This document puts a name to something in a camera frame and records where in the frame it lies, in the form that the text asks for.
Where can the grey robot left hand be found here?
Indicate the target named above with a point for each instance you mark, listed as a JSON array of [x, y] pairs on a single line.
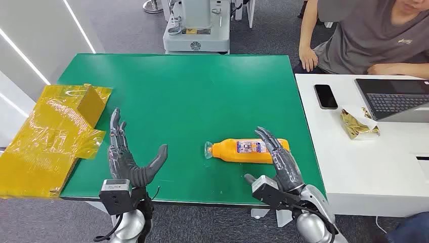
[[122, 164]]

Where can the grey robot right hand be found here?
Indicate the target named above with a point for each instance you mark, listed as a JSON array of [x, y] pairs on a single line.
[[285, 167]]

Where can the orange bottle with clear cap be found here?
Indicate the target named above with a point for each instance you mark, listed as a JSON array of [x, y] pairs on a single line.
[[228, 151]]

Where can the person's left forearm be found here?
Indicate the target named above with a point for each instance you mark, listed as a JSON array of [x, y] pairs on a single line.
[[412, 69]]

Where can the person's right forearm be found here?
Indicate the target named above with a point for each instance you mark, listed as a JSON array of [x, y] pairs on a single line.
[[308, 26]]

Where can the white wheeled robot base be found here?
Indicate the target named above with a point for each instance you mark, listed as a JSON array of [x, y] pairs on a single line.
[[197, 33]]

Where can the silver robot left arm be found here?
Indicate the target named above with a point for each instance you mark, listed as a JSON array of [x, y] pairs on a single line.
[[131, 225]]

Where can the yellow taped cardboard box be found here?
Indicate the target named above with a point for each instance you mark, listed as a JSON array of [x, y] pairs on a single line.
[[47, 141]]

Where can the gold foil snack wrapper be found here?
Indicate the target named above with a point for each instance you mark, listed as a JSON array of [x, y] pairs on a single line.
[[355, 127]]

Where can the black smartphone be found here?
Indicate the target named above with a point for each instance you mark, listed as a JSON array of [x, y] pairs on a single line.
[[325, 96]]

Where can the white desk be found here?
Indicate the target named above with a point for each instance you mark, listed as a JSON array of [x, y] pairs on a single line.
[[368, 167]]

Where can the small gold foil scrap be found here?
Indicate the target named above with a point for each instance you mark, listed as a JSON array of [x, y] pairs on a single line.
[[366, 113]]

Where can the person's right hand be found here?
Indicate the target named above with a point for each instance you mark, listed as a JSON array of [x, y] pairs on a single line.
[[307, 59]]

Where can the person's hand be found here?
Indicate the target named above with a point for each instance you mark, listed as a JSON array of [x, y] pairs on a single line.
[[380, 69], [307, 59]]

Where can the grey laptop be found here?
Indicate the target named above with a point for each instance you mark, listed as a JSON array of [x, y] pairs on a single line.
[[395, 100]]

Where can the person's left hand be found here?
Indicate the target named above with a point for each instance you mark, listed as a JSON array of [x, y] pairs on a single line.
[[380, 69]]

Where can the blue fabric item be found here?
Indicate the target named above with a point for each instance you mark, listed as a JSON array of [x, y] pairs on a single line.
[[410, 229]]

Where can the person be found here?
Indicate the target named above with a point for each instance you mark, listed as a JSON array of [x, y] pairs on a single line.
[[368, 37]]

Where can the black chair part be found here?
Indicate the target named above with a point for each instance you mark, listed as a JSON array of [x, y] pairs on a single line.
[[302, 9]]

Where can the white furniture panel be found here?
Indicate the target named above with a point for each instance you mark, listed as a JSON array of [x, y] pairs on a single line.
[[249, 11]]

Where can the round metal stand base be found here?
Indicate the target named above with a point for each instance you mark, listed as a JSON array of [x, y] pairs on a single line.
[[152, 6]]

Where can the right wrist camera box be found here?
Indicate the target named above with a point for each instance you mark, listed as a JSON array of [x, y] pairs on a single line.
[[268, 193]]

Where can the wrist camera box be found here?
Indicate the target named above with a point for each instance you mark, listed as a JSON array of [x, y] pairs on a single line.
[[268, 193], [115, 198]]

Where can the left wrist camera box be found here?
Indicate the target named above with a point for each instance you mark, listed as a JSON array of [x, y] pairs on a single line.
[[115, 198]]

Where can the white wall light strip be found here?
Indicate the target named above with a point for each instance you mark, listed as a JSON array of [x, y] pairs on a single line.
[[13, 104], [25, 57], [79, 26]]

